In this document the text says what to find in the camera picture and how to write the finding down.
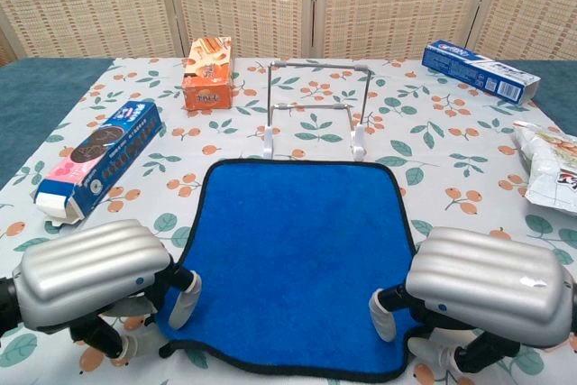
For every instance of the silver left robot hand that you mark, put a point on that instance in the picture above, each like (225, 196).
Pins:
(90, 268)

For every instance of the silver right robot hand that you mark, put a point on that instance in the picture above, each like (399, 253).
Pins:
(487, 286)

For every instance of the blue black-edged mat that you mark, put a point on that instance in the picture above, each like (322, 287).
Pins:
(293, 245)

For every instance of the white nut snack bag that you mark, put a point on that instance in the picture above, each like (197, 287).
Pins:
(550, 168)

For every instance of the blue chocolate cookie box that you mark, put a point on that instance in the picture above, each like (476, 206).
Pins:
(103, 155)

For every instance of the teal fabric table cover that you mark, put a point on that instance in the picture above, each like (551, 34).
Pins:
(36, 101)

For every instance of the orange biscuit box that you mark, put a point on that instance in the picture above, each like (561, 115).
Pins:
(207, 87)

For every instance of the blue white toothpaste box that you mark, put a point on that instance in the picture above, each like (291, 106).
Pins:
(473, 69)

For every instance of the floral print tablecloth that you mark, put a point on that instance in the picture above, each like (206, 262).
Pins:
(315, 105)

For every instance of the bamboo folding screen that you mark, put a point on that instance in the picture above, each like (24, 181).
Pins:
(383, 2)

